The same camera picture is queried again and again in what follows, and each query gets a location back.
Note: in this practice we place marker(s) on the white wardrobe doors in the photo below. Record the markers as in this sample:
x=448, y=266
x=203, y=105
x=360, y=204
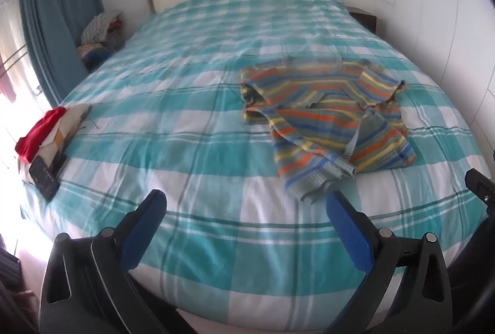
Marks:
x=452, y=41

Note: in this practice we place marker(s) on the blue curtain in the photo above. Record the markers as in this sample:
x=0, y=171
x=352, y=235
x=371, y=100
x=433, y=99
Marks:
x=52, y=30

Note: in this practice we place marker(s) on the pile of clothes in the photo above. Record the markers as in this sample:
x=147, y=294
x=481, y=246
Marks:
x=100, y=39

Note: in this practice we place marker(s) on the red cloth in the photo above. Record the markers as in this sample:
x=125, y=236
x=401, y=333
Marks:
x=28, y=146

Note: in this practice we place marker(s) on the beige patterned folded cloth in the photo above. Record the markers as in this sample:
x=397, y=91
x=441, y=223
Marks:
x=62, y=132

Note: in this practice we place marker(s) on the teal plaid bed cover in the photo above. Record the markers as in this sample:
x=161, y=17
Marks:
x=234, y=247

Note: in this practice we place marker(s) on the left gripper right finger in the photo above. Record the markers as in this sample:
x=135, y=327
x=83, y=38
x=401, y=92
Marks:
x=422, y=303

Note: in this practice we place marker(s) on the striped knit sweater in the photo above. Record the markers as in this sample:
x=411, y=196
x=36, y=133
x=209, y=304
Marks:
x=328, y=120

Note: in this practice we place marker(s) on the black smartphone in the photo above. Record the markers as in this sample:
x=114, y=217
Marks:
x=46, y=178

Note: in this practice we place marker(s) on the dark wooden nightstand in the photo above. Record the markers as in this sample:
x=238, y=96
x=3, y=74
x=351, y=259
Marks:
x=365, y=18

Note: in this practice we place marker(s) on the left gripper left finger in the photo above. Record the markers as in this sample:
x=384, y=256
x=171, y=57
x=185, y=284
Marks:
x=87, y=287

